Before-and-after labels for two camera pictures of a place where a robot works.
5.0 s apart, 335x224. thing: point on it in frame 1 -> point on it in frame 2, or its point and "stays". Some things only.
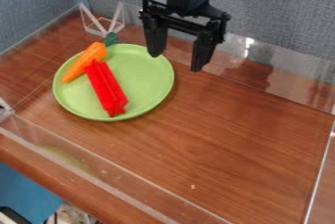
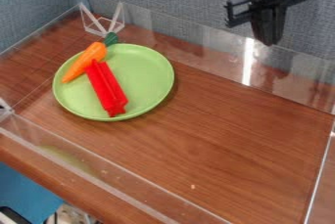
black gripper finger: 155,36 -> 262,24
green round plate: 142,73 stays
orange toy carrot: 95,52 stays
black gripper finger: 202,50 -> 278,22
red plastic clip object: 107,87 stays
